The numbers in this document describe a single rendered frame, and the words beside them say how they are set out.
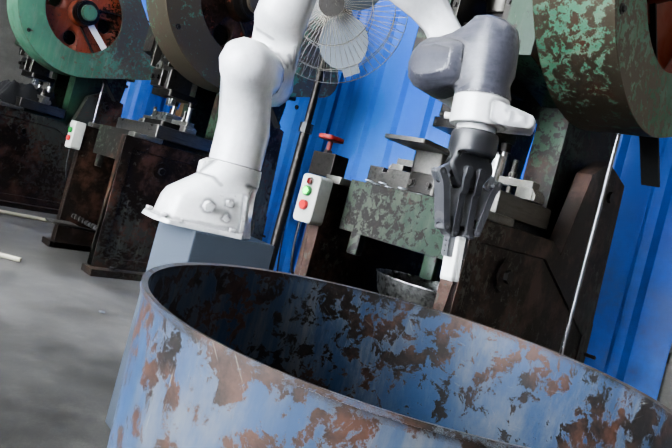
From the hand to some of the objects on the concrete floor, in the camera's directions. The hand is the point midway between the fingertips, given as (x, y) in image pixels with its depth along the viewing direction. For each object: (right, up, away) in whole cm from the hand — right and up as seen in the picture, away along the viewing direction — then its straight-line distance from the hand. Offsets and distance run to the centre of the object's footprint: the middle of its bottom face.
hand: (452, 258), depth 96 cm
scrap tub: (-25, -48, -47) cm, 72 cm away
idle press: (-96, -32, +229) cm, 250 cm away
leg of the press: (+27, -63, +73) cm, 100 cm away
